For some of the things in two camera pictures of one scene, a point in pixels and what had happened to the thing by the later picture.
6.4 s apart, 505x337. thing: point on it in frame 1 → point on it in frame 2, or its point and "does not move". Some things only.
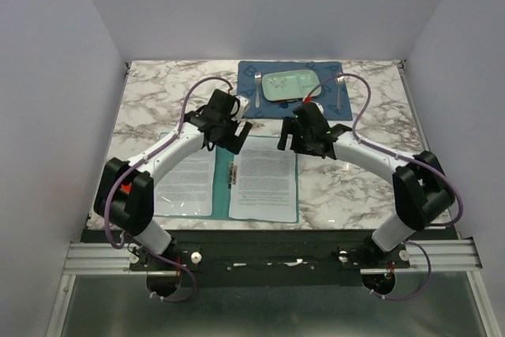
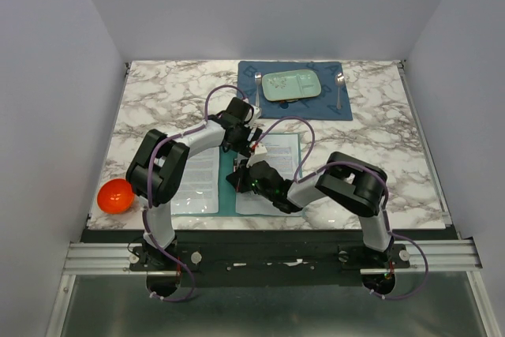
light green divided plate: x=290 y=85 does not move
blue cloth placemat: x=333 y=95 does not move
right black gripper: x=289 y=125 → x=238 y=179
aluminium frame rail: x=432 y=257 does not move
